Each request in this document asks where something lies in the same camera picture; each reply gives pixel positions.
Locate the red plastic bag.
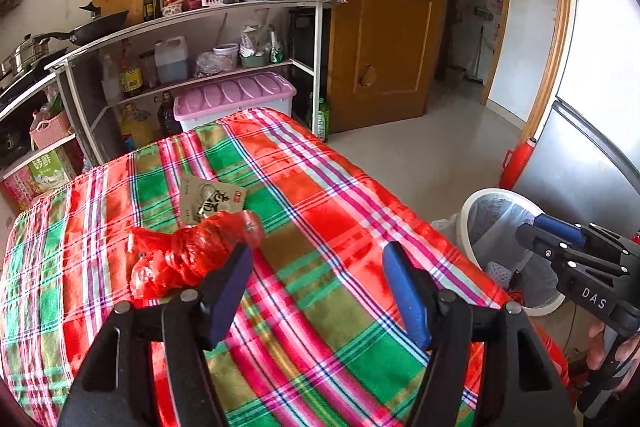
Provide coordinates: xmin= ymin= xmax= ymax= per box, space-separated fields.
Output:
xmin=127 ymin=210 xmax=266 ymax=301

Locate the white trash bin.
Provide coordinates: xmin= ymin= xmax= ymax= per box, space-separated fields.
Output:
xmin=454 ymin=188 xmax=564 ymax=317

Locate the metal kitchen shelf rack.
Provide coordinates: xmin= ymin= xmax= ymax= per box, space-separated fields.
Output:
xmin=1 ymin=0 xmax=343 ymax=179

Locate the person's right hand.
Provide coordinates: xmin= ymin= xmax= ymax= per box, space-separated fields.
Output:
xmin=584 ymin=319 xmax=640 ymax=394

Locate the silver refrigerator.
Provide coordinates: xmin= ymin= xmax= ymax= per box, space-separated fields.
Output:
xmin=514 ymin=0 xmax=639 ymax=237

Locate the plaid tablecloth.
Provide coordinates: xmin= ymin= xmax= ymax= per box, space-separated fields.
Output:
xmin=1 ymin=108 xmax=508 ymax=426

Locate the beige paper packet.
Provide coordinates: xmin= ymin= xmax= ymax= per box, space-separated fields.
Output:
xmin=179 ymin=173 xmax=247 ymax=227

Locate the green carton box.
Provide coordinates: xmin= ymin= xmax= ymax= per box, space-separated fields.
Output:
xmin=28 ymin=147 xmax=76 ymax=194

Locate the pink plastic basket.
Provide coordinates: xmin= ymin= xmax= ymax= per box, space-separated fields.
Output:
xmin=29 ymin=109 xmax=72 ymax=150

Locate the pink lidded storage box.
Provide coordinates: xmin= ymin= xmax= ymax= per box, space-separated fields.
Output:
xmin=174 ymin=72 xmax=296 ymax=131

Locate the soy sauce bottle yellow label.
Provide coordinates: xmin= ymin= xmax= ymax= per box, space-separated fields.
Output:
xmin=119 ymin=41 xmax=143 ymax=98

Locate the wooden door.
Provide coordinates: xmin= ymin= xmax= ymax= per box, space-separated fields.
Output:
xmin=328 ymin=0 xmax=447 ymax=132

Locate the white oil jug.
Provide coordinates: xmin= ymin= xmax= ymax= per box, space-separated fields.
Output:
xmin=154 ymin=36 xmax=190 ymax=84

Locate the steel pot with lid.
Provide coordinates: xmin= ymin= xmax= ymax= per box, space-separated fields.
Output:
xmin=1 ymin=34 xmax=50 ymax=78

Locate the black frying pan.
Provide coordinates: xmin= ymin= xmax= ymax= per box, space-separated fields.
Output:
xmin=34 ymin=11 xmax=128 ymax=46

